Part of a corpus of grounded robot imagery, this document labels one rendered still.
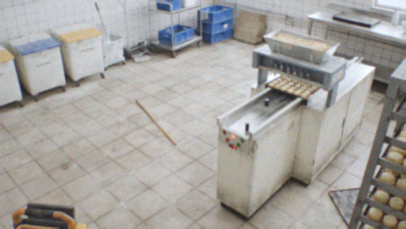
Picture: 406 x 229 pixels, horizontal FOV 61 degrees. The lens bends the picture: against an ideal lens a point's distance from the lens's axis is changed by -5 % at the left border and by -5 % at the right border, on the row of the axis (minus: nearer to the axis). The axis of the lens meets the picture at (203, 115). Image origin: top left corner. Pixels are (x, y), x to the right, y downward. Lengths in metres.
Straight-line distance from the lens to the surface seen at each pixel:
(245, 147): 2.58
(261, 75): 3.32
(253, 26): 7.05
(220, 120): 2.64
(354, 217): 1.47
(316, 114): 3.04
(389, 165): 1.34
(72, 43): 5.28
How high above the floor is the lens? 2.23
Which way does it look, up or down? 30 degrees down
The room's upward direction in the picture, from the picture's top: straight up
